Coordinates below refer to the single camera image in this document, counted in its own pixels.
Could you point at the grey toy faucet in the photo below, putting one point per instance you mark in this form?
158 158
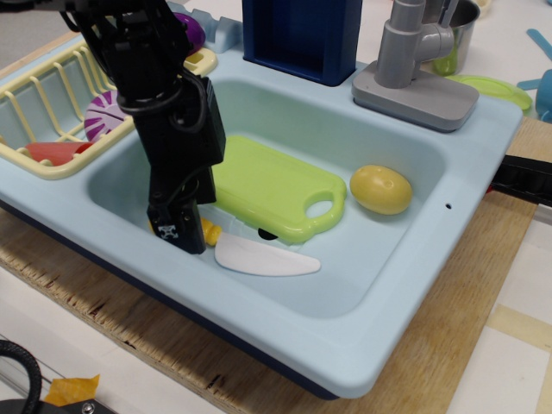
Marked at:
395 85

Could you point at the steel pot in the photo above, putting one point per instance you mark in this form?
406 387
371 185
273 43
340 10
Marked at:
462 24

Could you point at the black clamp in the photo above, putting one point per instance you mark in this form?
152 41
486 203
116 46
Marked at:
527 179

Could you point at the blue plastic utensil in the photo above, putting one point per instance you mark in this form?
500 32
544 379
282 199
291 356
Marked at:
541 41

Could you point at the green plastic cutting board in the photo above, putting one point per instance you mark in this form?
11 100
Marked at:
281 194

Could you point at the yellow toy potato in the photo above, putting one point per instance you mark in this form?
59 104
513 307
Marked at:
381 190

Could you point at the yellow tape piece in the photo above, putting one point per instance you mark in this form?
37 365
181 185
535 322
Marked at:
73 390

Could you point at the purple toy eggplant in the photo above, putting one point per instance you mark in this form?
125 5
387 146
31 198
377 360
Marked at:
194 32

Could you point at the dark blue plastic box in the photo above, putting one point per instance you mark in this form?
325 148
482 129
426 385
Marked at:
315 40

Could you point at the cream plastic dish rack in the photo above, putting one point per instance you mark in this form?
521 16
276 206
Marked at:
46 101

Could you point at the wooden board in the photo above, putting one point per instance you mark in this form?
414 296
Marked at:
479 343

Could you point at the red toy piece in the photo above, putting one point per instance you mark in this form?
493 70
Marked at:
56 153

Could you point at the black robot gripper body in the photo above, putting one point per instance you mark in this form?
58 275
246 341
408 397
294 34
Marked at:
182 133

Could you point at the purple white toy plate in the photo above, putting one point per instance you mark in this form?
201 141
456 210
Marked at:
105 119

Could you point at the green translucent plate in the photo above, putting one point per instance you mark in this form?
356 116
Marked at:
496 88

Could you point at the yellow handled white toy knife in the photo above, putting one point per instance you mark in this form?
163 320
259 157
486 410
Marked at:
242 255

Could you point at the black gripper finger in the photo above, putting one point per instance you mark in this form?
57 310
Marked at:
179 224
206 191

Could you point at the light blue toy sink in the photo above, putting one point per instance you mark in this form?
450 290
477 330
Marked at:
349 217

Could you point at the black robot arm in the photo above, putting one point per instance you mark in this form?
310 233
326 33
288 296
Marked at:
142 47

